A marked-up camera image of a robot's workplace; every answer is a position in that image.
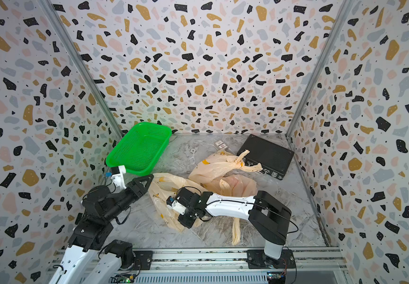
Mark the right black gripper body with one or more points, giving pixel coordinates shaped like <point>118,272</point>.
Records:
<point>190,210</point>

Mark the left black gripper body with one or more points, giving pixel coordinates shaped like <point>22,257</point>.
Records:
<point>123,201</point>

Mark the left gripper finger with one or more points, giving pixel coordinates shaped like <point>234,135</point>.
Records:
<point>138,193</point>
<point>142,183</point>

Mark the beige plastic bag with apples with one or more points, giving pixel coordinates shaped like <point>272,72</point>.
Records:
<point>161,188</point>

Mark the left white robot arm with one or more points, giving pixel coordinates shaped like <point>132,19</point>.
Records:
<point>91,227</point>

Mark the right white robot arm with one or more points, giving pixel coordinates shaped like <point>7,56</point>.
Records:
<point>269,216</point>

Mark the green plastic mesh basket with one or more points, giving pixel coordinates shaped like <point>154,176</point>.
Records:
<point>140,149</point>

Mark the small card box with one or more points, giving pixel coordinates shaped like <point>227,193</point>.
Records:
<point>220,144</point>

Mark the black flat box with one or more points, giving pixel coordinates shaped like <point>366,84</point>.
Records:
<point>274,159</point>

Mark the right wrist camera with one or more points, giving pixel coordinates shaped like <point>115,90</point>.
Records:
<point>178,203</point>

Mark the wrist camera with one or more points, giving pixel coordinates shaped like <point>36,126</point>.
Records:
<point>117,177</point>
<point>178,203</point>

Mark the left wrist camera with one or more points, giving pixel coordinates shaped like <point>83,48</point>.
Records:
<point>117,177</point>

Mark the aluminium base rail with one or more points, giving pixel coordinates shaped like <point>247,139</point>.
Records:
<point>297,265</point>

